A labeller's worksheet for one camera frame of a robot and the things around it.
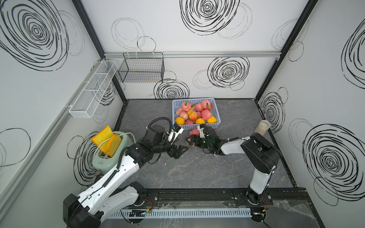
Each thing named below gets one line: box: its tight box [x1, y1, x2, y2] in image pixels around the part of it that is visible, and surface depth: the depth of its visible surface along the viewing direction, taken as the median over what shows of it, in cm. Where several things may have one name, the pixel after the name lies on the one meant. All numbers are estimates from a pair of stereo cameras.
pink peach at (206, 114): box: [200, 109, 212, 121], surface depth 101 cm
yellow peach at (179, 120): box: [175, 116, 185, 125], surface depth 102 cm
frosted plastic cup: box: [253, 119, 271, 136], surface depth 94 cm
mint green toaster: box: [92, 131, 135, 173], surface depth 75 cm
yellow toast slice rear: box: [91, 125, 115, 153], surface depth 75 cm
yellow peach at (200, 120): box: [195, 117, 206, 124], surface depth 102 cm
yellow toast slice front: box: [106, 133, 123, 158], surface depth 72 cm
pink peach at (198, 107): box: [194, 103, 204, 113], surface depth 110 cm
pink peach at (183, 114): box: [179, 110, 189, 121], surface depth 102 cm
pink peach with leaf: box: [181, 99, 192, 112], surface depth 104 cm
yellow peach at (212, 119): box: [207, 115, 218, 124], surface depth 102 cm
